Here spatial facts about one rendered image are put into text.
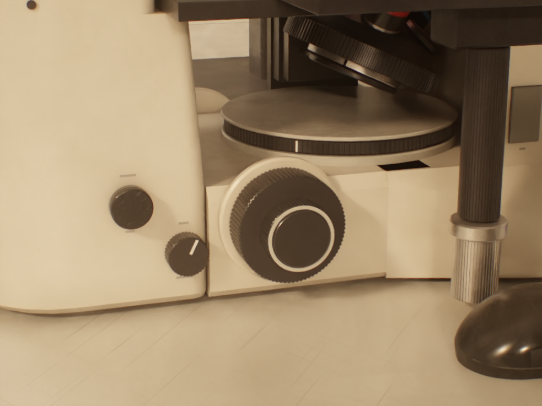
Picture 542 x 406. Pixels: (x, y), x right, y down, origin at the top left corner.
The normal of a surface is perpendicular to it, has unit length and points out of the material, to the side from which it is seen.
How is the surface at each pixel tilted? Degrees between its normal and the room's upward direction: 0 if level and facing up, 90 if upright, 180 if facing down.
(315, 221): 90
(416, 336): 0
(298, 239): 90
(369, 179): 53
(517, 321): 38
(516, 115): 90
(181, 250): 90
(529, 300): 15
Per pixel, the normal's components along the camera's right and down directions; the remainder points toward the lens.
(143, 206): 0.30, 0.28
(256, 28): -0.95, 0.09
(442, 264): -0.02, 0.29
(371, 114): 0.00, -0.96
